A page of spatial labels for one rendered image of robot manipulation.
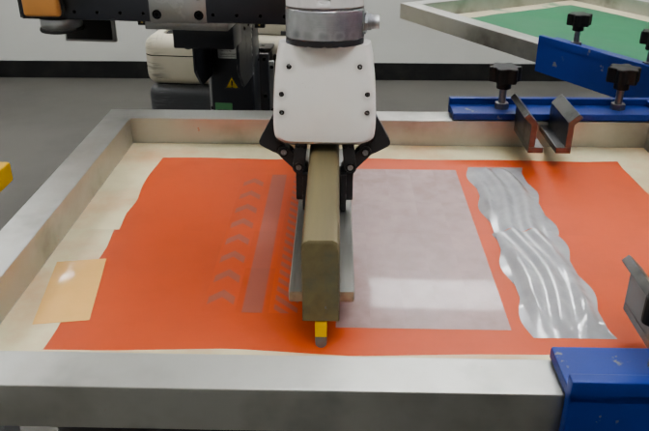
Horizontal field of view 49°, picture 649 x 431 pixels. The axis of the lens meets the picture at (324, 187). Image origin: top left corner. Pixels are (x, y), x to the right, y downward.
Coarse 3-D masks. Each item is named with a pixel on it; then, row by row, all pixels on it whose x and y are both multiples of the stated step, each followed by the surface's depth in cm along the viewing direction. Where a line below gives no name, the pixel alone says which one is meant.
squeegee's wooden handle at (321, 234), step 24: (312, 144) 73; (336, 144) 73; (312, 168) 67; (336, 168) 67; (312, 192) 62; (336, 192) 63; (312, 216) 58; (336, 216) 58; (312, 240) 55; (336, 240) 55; (312, 264) 55; (336, 264) 55; (312, 288) 56; (336, 288) 56; (312, 312) 57; (336, 312) 57
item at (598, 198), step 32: (160, 160) 94; (192, 160) 94; (224, 160) 94; (256, 160) 94; (384, 160) 94; (416, 160) 94; (448, 160) 94; (480, 160) 94; (512, 160) 94; (160, 192) 85; (192, 192) 85; (224, 192) 85; (384, 192) 85; (416, 192) 85; (448, 192) 85; (544, 192) 85; (576, 192) 85; (608, 192) 85; (640, 192) 85; (128, 224) 78; (160, 224) 78; (192, 224) 78; (224, 224) 78; (384, 224) 78; (416, 224) 78; (448, 224) 78; (480, 224) 78; (576, 224) 78; (608, 224) 78; (640, 224) 78
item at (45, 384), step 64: (128, 128) 98; (192, 128) 99; (256, 128) 99; (384, 128) 98; (448, 128) 98; (512, 128) 98; (576, 128) 97; (640, 128) 97; (64, 192) 77; (0, 256) 65; (0, 320) 61; (0, 384) 49; (64, 384) 49; (128, 384) 49; (192, 384) 49; (256, 384) 49; (320, 384) 49; (384, 384) 49; (448, 384) 49; (512, 384) 49
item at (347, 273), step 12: (300, 204) 75; (348, 204) 75; (300, 216) 72; (348, 216) 72; (300, 228) 70; (348, 228) 70; (300, 240) 68; (348, 240) 68; (300, 252) 66; (348, 252) 66; (300, 264) 64; (348, 264) 64; (300, 276) 62; (348, 276) 62; (300, 288) 60; (348, 288) 60; (300, 300) 60; (348, 300) 60
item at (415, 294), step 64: (128, 256) 72; (192, 256) 72; (384, 256) 72; (448, 256) 72; (576, 256) 72; (640, 256) 72; (128, 320) 62; (192, 320) 62; (256, 320) 62; (384, 320) 62; (448, 320) 62; (512, 320) 62
